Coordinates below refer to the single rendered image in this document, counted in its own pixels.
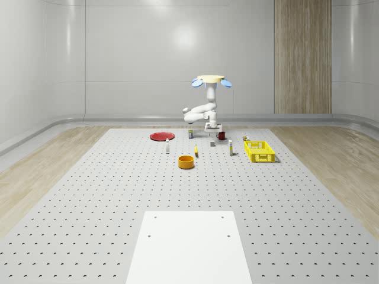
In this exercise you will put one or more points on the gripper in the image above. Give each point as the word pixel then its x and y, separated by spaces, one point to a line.
pixel 213 127

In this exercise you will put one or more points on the red mug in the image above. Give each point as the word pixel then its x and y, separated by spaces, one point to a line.
pixel 222 136

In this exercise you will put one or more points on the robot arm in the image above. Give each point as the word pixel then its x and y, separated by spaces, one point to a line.
pixel 197 114

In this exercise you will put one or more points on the flat-sided can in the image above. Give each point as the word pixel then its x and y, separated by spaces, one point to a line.
pixel 191 134

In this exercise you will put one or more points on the yellow and white box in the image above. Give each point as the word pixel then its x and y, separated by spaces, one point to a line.
pixel 230 148

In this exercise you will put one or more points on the banana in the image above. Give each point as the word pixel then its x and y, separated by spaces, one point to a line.
pixel 196 150

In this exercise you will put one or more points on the yellow bowl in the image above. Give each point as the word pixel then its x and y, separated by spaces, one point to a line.
pixel 186 164

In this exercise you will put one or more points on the drone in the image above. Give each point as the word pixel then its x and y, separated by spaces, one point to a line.
pixel 209 78

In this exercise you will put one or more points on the small white bottle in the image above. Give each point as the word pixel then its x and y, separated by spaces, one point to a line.
pixel 167 147

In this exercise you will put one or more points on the red plate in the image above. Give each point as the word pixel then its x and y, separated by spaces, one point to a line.
pixel 162 136

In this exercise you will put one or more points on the yellow basket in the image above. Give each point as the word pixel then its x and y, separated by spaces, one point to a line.
pixel 262 157

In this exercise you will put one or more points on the white board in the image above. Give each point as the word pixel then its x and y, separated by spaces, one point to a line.
pixel 189 251

